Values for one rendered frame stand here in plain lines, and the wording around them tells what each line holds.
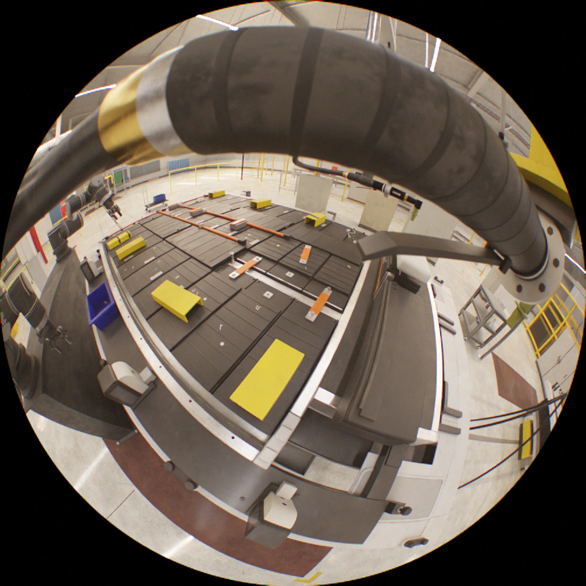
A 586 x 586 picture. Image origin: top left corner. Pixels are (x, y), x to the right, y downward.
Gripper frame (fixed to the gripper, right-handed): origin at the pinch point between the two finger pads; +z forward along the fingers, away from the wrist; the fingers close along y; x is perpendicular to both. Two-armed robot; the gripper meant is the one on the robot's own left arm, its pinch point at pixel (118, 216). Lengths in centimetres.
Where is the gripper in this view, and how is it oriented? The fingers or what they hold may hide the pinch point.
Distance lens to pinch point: 148.1
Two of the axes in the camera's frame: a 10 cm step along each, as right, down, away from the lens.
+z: 2.8, 5.6, 7.8
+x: 8.7, -4.9, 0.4
